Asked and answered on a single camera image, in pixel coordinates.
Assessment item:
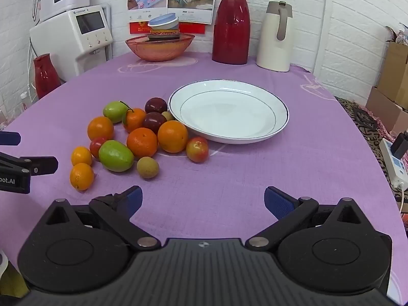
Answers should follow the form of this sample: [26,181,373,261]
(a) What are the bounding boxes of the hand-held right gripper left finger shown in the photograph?
[36,185,161,251]

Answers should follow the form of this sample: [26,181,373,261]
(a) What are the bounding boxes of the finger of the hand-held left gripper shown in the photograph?
[0,132,21,146]
[0,152,59,177]

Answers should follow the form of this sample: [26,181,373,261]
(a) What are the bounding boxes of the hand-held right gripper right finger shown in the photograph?
[245,186,377,251]

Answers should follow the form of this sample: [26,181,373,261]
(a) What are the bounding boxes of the small kumquat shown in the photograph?
[71,147,93,167]
[69,163,95,191]

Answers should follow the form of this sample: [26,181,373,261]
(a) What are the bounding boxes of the large green fruit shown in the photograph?
[98,140,135,172]

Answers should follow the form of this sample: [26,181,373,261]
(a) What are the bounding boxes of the small red fruit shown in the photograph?
[89,136,110,159]

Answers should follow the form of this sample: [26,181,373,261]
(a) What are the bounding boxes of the white plate with blue rim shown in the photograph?
[168,80,290,145]

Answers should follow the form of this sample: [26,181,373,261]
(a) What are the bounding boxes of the large brown longan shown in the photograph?
[137,156,160,179]

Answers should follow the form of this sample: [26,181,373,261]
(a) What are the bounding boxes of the clear plastic bottle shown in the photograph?
[17,92,32,110]

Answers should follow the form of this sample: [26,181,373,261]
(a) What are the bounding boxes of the purple tablecloth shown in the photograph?
[0,51,408,306]

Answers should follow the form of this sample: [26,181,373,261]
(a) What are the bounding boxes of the red bottle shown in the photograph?
[33,54,61,99]

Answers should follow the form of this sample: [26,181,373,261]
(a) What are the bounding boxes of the orange with stem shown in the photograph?
[119,101,147,133]

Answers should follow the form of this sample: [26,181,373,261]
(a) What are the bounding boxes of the dark red plum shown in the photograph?
[142,112,168,134]
[145,97,168,114]

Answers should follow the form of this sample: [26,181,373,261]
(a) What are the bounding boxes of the red and yellow plum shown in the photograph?
[186,136,210,163]

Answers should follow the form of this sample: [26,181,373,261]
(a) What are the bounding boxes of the small green fruit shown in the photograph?
[103,101,128,124]

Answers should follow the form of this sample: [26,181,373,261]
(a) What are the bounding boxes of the yellow green object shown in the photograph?
[0,250,29,298]

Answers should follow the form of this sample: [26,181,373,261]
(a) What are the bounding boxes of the white water dispenser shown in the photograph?
[29,5,113,82]

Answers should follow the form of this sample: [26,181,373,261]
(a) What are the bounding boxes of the dark patterned cloth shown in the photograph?
[335,97,408,200]

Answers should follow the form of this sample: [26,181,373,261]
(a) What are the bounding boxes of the white power strip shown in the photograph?
[379,138,408,188]

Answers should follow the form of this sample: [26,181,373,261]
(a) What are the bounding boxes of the black power adapter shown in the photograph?
[390,131,408,159]

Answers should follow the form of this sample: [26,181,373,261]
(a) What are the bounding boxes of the low cardboard box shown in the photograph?
[366,86,408,134]

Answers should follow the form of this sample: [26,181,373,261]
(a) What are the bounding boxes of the orange glass bowl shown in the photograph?
[125,33,196,62]

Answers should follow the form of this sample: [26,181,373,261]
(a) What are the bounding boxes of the white thermos jug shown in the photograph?
[256,1,294,72]

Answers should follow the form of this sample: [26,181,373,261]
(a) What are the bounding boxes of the patterned bowl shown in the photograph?
[147,29,182,42]

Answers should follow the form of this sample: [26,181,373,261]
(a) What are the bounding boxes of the tall cardboard box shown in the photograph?
[376,41,408,109]

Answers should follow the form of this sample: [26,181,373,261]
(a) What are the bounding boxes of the blue lidded bowl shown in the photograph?
[147,13,180,32]

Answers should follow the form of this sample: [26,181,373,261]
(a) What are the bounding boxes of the red paper sheet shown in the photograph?
[129,22,205,35]

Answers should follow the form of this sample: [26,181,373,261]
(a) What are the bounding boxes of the red thermos jug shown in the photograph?
[212,0,251,65]

